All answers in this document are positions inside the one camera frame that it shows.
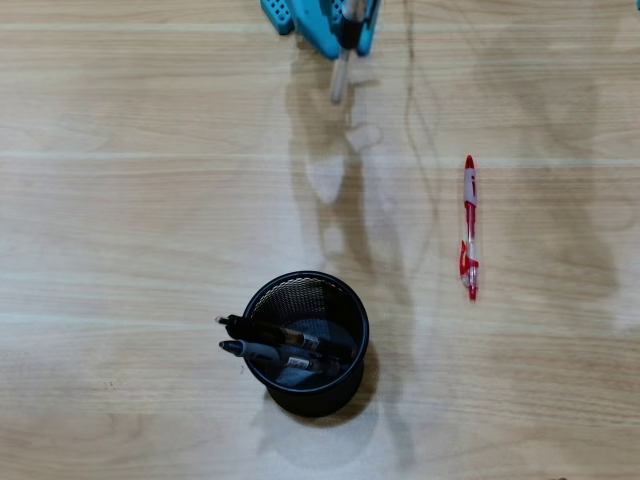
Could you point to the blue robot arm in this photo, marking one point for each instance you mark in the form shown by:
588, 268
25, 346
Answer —
277, 15

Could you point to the black retractable gel pen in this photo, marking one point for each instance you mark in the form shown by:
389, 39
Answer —
250, 327

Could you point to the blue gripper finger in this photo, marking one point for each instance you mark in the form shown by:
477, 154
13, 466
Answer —
369, 25
332, 35

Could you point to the black mesh pen holder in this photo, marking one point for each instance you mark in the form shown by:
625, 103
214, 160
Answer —
310, 400

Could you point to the red clear pen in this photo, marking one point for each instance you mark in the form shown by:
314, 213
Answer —
470, 215

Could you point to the clear pen with black cap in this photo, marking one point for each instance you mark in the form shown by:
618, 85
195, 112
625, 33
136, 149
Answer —
340, 80

